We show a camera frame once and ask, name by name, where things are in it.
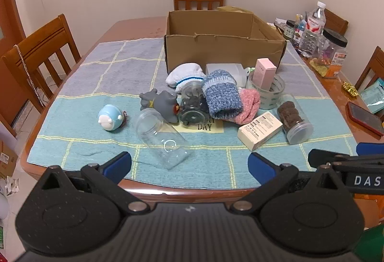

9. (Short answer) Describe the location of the blue checked towel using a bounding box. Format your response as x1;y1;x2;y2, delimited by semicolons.
26;38;359;190

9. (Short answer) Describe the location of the white sock with blue stripe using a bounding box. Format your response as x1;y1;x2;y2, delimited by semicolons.
166;63;206;93

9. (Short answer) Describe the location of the red phone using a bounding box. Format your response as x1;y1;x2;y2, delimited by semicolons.
347;101;384;136

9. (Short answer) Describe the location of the clear water bottle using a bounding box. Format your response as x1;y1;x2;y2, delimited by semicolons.
300;1;326;58

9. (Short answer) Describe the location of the brown cardboard box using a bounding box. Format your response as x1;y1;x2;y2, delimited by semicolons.
163;10;288;76

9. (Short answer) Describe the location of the clear plastic jar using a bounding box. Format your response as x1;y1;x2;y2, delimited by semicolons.
136;108;192;170

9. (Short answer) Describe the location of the tan paper package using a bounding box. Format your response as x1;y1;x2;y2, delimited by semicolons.
216;6;254;14

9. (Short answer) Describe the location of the clear jar of brown cookies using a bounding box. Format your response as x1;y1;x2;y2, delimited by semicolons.
276;94;314;145

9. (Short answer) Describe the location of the clear tape roll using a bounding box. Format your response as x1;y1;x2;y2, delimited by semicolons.
246;71;285;110

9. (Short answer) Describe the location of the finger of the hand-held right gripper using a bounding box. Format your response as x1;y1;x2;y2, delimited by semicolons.
356;143;384;157
308;148;384;172

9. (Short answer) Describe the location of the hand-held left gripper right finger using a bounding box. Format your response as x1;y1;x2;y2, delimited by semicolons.
230;152;348;214

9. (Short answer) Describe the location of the blue knit sock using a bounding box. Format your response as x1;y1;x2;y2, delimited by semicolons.
202;70;243;119

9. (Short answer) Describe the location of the pink knit sock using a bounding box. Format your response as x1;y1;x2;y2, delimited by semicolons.
234;88;261;125

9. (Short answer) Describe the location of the teal packet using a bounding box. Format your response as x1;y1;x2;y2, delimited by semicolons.
359;79;384;114

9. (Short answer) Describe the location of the wooden door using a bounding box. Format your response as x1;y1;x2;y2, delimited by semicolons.
0;0;29;136

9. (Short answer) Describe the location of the cardboard carton on floor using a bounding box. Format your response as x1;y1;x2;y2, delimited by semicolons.
0;140;18;178

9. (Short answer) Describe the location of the yellow snack packet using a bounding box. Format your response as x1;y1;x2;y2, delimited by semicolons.
309;57;330;76

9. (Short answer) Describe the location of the beige carton box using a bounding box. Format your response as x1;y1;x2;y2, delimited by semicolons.
238;111;283;151

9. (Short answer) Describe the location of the light blue round toy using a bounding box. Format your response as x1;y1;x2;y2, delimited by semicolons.
98;104;125;132

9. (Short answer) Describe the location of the pink carton box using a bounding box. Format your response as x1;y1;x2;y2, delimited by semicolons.
252;58;277;90

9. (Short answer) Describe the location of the green bag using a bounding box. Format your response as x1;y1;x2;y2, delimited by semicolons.
355;224;384;261

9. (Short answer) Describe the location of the small jar dark lid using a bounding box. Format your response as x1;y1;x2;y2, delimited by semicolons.
283;20;296;39

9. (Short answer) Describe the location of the clear jar with dark contents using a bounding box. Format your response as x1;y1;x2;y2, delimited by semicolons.
179;81;210;124

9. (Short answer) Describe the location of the metal bead chain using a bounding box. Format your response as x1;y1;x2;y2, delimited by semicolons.
13;44;44;108

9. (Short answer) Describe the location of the small blue bottle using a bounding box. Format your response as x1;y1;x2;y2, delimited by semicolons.
292;20;306;43

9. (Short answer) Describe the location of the gold ornament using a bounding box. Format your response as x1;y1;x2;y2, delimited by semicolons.
343;81;359;97

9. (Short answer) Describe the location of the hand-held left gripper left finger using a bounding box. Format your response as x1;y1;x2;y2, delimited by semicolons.
31;152;150;216

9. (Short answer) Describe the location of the white plastic box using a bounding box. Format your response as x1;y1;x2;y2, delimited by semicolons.
205;63;246;88

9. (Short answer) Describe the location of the large clear jar black lid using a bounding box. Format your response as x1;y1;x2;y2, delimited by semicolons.
312;28;348;79

